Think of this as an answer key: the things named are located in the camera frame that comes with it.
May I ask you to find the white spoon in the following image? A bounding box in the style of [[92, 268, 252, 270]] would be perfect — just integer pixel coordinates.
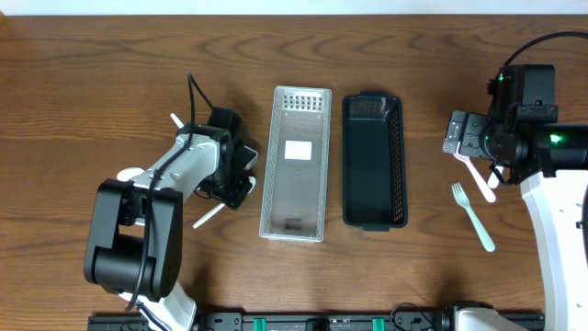
[[191, 176, 257, 230], [170, 113, 185, 129]]

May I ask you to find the pale green plastic fork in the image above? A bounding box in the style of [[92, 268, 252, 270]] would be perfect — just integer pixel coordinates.
[[451, 182, 496, 252]]

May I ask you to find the clear mesh plastic basket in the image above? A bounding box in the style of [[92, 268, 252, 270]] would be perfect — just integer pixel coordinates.
[[259, 86, 332, 243]]

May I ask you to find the white spoon horizontal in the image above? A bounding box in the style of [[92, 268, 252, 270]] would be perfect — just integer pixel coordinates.
[[116, 167, 144, 182]]

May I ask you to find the black mesh plastic basket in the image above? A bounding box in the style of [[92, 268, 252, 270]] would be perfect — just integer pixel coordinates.
[[342, 91, 408, 232]]

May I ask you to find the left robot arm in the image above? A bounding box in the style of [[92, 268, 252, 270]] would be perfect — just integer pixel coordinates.
[[84, 124, 257, 330]]

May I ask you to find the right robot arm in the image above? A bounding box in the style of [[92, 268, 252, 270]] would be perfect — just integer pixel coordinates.
[[443, 108, 587, 330]]

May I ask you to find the white fork tilted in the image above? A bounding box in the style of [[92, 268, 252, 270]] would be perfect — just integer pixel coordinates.
[[487, 165, 503, 189]]

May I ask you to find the pale pink plastic spoon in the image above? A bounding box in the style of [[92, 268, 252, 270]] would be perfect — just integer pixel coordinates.
[[454, 153, 496, 203]]

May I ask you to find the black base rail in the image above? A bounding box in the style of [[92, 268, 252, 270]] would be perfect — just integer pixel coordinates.
[[87, 302, 545, 331]]

